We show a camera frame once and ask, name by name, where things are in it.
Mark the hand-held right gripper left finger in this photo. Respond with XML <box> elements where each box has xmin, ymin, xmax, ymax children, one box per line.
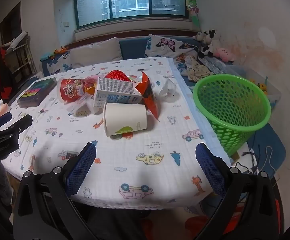
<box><xmin>12</xmin><ymin>142</ymin><xmax>103</xmax><ymax>240</ymax></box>

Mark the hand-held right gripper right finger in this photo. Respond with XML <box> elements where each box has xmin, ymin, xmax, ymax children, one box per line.
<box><xmin>192</xmin><ymin>142</ymin><xmax>284</xmax><ymax>240</ymax></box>

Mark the green plastic mesh basket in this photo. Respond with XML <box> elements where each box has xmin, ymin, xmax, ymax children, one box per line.
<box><xmin>193</xmin><ymin>74</ymin><xmax>272</xmax><ymax>157</ymax></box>

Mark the white paper cup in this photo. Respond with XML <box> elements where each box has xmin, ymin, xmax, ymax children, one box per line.
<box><xmin>103</xmin><ymin>102</ymin><xmax>148</xmax><ymax>137</ymax></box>

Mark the peach soft toy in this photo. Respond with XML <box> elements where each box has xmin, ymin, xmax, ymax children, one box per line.
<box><xmin>0</xmin><ymin>104</ymin><xmax>11</xmax><ymax>120</ymax></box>

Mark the dark box with colourful print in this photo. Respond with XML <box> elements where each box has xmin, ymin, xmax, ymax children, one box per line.
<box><xmin>17</xmin><ymin>77</ymin><xmax>57</xmax><ymax>108</ymax></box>

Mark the red and black garment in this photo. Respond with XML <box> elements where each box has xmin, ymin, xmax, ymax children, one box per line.
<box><xmin>0</xmin><ymin>46</ymin><xmax>17</xmax><ymax>103</ymax></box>

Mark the white cartoon printed blanket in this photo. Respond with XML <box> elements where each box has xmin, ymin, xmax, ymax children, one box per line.
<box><xmin>1</xmin><ymin>57</ymin><xmax>250</xmax><ymax>210</ymax></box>

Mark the red snack cup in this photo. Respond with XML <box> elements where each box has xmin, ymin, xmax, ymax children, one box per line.
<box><xmin>57</xmin><ymin>78</ymin><xmax>98</xmax><ymax>103</ymax></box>

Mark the clear plastic container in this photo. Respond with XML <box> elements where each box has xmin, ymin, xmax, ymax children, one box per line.
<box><xmin>66</xmin><ymin>97</ymin><xmax>104</xmax><ymax>117</ymax></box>

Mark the metal shelf rack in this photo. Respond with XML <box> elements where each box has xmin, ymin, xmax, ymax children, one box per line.
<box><xmin>0</xmin><ymin>31</ymin><xmax>38</xmax><ymax>80</ymax></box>

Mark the blue mat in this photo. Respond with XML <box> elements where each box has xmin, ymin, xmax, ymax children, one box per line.
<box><xmin>247</xmin><ymin>124</ymin><xmax>288</xmax><ymax>179</ymax></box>

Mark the small butterfly print pillow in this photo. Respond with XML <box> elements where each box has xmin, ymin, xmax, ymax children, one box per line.
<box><xmin>41</xmin><ymin>52</ymin><xmax>73</xmax><ymax>77</ymax></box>

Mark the white and blue carton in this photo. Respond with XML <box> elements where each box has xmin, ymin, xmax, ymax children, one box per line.
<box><xmin>93</xmin><ymin>77</ymin><xmax>143</xmax><ymax>108</ymax></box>

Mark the clear plastic cup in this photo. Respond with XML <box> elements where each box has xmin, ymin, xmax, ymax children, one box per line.
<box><xmin>157</xmin><ymin>79</ymin><xmax>179</xmax><ymax>103</ymax></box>

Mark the red snack wrapper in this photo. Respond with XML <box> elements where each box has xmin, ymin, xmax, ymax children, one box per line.
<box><xmin>135</xmin><ymin>71</ymin><xmax>161</xmax><ymax>122</ymax></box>

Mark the dark wooden door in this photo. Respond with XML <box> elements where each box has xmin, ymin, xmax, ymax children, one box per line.
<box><xmin>0</xmin><ymin>1</ymin><xmax>22</xmax><ymax>49</ymax></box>

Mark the clear plastic storage box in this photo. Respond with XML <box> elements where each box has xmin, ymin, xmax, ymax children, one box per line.
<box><xmin>245</xmin><ymin>69</ymin><xmax>282</xmax><ymax>111</ymax></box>

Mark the beige patterned garment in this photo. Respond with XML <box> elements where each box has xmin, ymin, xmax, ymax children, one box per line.
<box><xmin>184</xmin><ymin>55</ymin><xmax>213</xmax><ymax>83</ymax></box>

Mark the grey patterned cloth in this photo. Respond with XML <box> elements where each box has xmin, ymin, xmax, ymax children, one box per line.
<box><xmin>197</xmin><ymin>56</ymin><xmax>227</xmax><ymax>76</ymax></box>

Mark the beige pillow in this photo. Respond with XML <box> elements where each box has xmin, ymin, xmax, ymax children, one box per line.
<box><xmin>69</xmin><ymin>37</ymin><xmax>122</xmax><ymax>68</ymax></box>

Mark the pink plush toy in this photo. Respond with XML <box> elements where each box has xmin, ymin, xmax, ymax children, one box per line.
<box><xmin>213</xmin><ymin>47</ymin><xmax>236</xmax><ymax>63</ymax></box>

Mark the black and white plush toy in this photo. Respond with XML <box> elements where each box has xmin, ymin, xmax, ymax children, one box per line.
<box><xmin>197</xmin><ymin>39</ymin><xmax>222</xmax><ymax>58</ymax></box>
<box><xmin>193</xmin><ymin>29</ymin><xmax>216</xmax><ymax>43</ymax></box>

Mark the large butterfly print pillow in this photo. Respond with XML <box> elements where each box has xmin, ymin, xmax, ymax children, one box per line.
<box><xmin>145</xmin><ymin>34</ymin><xmax>202</xmax><ymax>64</ymax></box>

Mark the blue cushion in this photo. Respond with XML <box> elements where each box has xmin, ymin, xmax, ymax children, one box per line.
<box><xmin>119</xmin><ymin>36</ymin><xmax>150</xmax><ymax>60</ymax></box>

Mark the green paper decoration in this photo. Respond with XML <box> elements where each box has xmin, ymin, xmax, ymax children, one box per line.
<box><xmin>185</xmin><ymin>0</ymin><xmax>201</xmax><ymax>31</ymax></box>

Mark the window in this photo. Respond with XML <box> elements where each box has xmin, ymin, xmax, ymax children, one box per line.
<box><xmin>72</xmin><ymin>0</ymin><xmax>188</xmax><ymax>30</ymax></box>

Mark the black cable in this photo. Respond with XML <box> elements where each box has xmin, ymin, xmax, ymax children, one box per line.
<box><xmin>235</xmin><ymin>144</ymin><xmax>263</xmax><ymax>175</ymax></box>

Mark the white cable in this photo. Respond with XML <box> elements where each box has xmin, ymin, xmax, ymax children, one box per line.
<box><xmin>258</xmin><ymin>145</ymin><xmax>276</xmax><ymax>174</ymax></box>

